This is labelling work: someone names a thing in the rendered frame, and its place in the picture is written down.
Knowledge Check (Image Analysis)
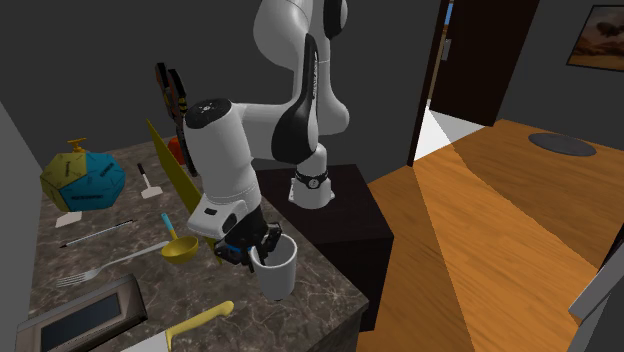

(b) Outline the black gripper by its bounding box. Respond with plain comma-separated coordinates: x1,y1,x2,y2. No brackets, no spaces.
212,205,284,274

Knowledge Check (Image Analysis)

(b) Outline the white cup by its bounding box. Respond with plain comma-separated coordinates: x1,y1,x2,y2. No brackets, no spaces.
249,233,299,302

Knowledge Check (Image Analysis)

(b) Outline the yellow flat board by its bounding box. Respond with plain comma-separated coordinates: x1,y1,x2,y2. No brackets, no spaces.
145,117,223,266

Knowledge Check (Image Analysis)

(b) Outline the dark robot stand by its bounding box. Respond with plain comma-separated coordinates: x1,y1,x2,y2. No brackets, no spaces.
253,164,395,334

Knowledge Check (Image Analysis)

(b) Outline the orange container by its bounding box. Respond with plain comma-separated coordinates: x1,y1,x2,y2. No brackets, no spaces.
167,136,187,167

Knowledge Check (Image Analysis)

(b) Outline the silver fork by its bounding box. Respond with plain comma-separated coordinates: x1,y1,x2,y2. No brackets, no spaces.
55,240,170,289

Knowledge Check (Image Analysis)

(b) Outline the black tool with yellow stripes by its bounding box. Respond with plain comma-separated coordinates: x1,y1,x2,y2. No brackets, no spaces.
167,68,200,178

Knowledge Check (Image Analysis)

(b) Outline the black and silver pen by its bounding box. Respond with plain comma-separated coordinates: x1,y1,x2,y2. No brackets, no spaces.
58,219,136,249

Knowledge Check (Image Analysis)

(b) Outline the yellow and blue faceted ball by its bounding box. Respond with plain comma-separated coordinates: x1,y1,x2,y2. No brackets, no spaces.
39,137,127,214

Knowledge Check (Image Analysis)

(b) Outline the small white flat tile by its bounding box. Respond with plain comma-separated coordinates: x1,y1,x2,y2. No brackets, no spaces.
54,211,83,229

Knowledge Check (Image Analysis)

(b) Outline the grey appliance with dark screen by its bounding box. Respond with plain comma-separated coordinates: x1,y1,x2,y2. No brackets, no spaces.
13,273,149,352

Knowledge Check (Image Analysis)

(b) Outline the dark brown door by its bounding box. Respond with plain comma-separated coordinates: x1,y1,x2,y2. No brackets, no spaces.
428,0,541,129

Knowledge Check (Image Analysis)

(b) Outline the round grey rug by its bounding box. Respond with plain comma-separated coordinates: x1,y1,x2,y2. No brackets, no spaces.
528,131,598,158

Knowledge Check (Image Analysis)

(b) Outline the yellow ladle with blue handle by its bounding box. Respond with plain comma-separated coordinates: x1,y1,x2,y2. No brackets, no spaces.
160,212,201,266

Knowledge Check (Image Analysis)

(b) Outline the knife with yellow handle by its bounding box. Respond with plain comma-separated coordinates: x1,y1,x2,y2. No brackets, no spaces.
120,300,236,352

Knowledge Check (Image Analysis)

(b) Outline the white scraper with black handle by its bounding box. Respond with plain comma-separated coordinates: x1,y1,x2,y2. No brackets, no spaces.
136,162,165,201

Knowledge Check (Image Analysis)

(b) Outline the framed wall picture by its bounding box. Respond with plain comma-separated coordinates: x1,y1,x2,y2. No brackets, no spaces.
565,4,624,74

